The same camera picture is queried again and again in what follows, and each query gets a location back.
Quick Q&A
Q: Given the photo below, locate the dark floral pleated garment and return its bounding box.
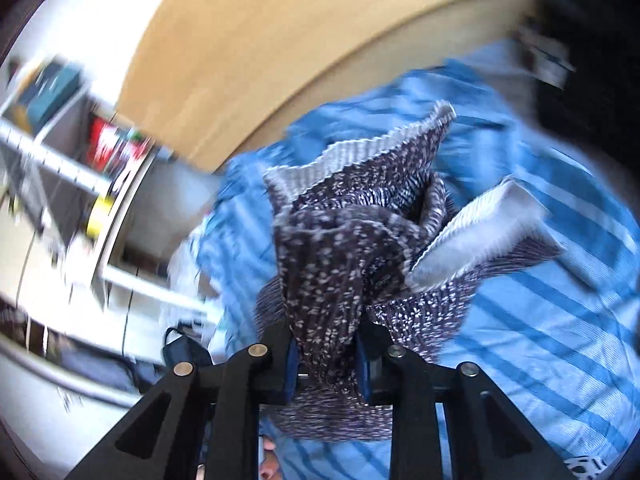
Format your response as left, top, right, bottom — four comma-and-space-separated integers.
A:
256, 101, 562, 443

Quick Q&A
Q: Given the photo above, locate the person's left hand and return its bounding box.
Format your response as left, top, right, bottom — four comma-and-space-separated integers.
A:
258, 436, 281, 480

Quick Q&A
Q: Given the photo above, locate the black white spotted cloth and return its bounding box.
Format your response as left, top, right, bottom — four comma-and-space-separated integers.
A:
564, 455, 606, 480

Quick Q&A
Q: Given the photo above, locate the blue striped bed sheet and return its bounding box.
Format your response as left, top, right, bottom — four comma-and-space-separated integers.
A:
195, 41, 639, 479

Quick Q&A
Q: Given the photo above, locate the white shelf unit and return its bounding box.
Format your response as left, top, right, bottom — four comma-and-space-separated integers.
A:
1, 58, 217, 408

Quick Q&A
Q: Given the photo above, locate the wooden headboard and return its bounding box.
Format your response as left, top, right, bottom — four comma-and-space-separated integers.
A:
116, 0, 533, 171

